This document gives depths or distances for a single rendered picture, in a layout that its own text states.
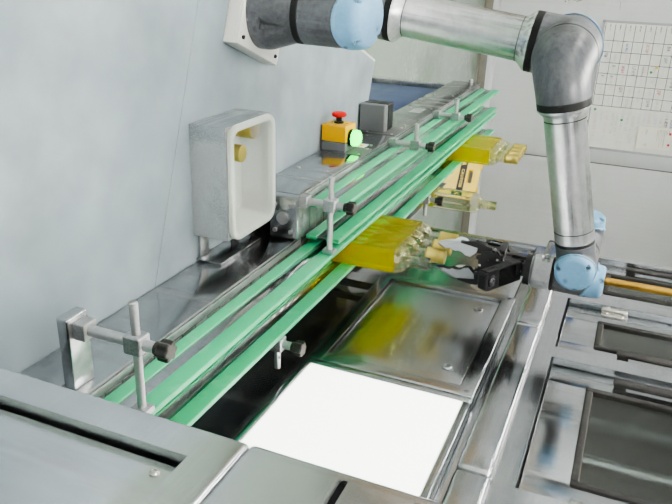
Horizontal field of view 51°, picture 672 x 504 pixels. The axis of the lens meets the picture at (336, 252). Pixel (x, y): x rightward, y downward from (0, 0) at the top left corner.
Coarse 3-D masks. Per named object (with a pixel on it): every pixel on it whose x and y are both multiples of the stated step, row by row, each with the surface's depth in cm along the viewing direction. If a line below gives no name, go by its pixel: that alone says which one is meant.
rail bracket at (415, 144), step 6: (414, 132) 197; (390, 138) 200; (396, 138) 200; (414, 138) 198; (390, 144) 200; (396, 144) 200; (402, 144) 199; (408, 144) 199; (414, 144) 197; (420, 144) 197; (426, 144) 197; (432, 144) 196; (432, 150) 196
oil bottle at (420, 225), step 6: (384, 216) 179; (390, 216) 179; (384, 222) 176; (390, 222) 175; (396, 222) 175; (402, 222) 175; (408, 222) 175; (414, 222) 176; (420, 222) 176; (420, 228) 173; (426, 228) 173; (426, 234) 173
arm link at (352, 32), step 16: (304, 0) 133; (320, 0) 131; (336, 0) 130; (352, 0) 130; (368, 0) 132; (304, 16) 133; (320, 16) 132; (336, 16) 130; (352, 16) 130; (368, 16) 133; (304, 32) 135; (320, 32) 133; (336, 32) 132; (352, 32) 131; (368, 32) 135; (352, 48) 135
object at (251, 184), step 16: (240, 128) 130; (272, 128) 142; (240, 144) 145; (256, 144) 144; (272, 144) 143; (256, 160) 146; (272, 160) 145; (240, 176) 148; (256, 176) 147; (272, 176) 146; (240, 192) 149; (256, 192) 148; (272, 192) 147; (240, 208) 149; (256, 208) 149; (272, 208) 148; (240, 224) 142; (256, 224) 143
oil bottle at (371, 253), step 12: (360, 240) 163; (372, 240) 163; (348, 252) 162; (360, 252) 161; (372, 252) 160; (384, 252) 159; (396, 252) 158; (408, 252) 159; (360, 264) 162; (372, 264) 161; (384, 264) 160; (396, 264) 158
